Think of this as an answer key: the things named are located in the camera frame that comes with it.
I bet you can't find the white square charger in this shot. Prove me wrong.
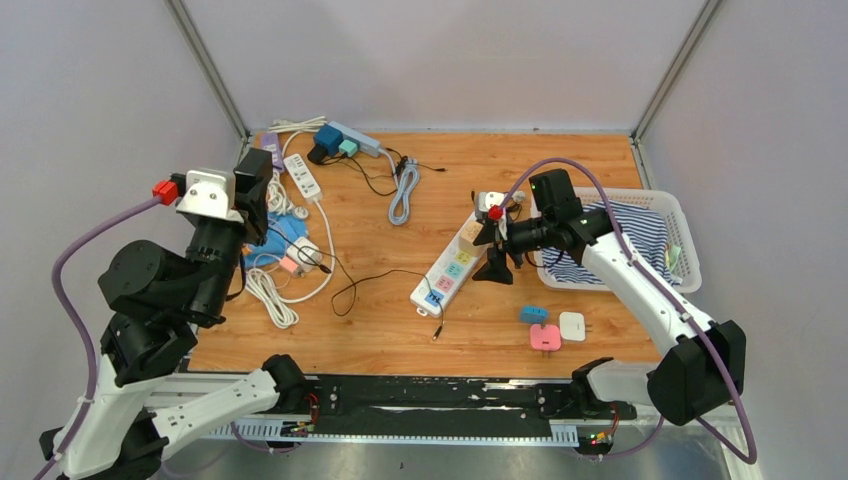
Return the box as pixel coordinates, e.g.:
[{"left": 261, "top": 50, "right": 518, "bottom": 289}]
[{"left": 558, "top": 312, "right": 587, "bottom": 342}]

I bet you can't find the white plastic basket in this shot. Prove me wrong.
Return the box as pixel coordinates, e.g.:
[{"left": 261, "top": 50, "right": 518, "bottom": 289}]
[{"left": 530, "top": 186, "right": 702, "bottom": 295}]

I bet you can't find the light blue coiled cable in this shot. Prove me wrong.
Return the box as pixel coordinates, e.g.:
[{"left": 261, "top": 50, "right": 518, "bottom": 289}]
[{"left": 387, "top": 157, "right": 422, "bottom": 227}]

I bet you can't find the purple power strip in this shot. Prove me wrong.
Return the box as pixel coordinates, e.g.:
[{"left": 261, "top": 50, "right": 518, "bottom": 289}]
[{"left": 259, "top": 132, "right": 285, "bottom": 173}]

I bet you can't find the striped blue white cloth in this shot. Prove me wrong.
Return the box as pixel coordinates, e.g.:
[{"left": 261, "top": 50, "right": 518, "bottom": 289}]
[{"left": 539, "top": 200, "right": 684, "bottom": 287}]

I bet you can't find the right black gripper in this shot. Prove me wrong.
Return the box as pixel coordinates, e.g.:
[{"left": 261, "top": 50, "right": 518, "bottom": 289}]
[{"left": 472, "top": 213, "right": 555, "bottom": 285}]

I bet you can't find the light blue power strip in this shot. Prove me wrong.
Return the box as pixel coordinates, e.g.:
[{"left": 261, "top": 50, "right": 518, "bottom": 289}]
[{"left": 328, "top": 121, "right": 382, "bottom": 158}]

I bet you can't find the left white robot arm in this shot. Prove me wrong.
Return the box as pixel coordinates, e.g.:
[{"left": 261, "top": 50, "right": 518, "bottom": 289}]
[{"left": 39, "top": 148, "right": 307, "bottom": 479}]

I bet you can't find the black mounting rail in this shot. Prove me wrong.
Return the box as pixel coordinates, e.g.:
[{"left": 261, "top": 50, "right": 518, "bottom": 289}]
[{"left": 269, "top": 375, "right": 637, "bottom": 439}]

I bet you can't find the white power strip with cord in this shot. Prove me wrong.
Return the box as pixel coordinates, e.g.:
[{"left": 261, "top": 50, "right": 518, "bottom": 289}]
[{"left": 283, "top": 154, "right": 323, "bottom": 204}]

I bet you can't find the dark blue cube adapter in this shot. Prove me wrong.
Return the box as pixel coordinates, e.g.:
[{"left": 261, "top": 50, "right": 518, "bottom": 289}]
[{"left": 313, "top": 124, "right": 344, "bottom": 157}]

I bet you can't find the white cube adapter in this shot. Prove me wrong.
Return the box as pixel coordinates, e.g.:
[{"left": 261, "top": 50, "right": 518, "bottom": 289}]
[{"left": 287, "top": 237, "right": 323, "bottom": 271}]

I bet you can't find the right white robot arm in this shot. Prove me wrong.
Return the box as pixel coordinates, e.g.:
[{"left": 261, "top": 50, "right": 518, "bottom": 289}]
[{"left": 473, "top": 169, "right": 746, "bottom": 426}]

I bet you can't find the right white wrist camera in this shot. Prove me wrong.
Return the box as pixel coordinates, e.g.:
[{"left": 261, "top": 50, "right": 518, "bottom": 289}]
[{"left": 473, "top": 192, "right": 508, "bottom": 241}]

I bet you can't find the white power strip blue USB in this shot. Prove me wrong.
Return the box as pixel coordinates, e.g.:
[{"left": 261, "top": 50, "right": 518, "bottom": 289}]
[{"left": 409, "top": 213, "right": 486, "bottom": 318}]

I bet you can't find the wooden cube adapter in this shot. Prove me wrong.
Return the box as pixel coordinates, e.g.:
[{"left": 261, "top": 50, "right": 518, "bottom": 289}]
[{"left": 458, "top": 219, "right": 486, "bottom": 257}]

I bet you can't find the small blue charger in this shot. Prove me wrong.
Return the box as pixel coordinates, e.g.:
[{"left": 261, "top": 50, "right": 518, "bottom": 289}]
[{"left": 519, "top": 305, "right": 549, "bottom": 325}]

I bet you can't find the pink square charger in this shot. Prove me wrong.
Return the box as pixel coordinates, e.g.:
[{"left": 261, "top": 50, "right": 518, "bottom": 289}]
[{"left": 529, "top": 324, "right": 562, "bottom": 352}]

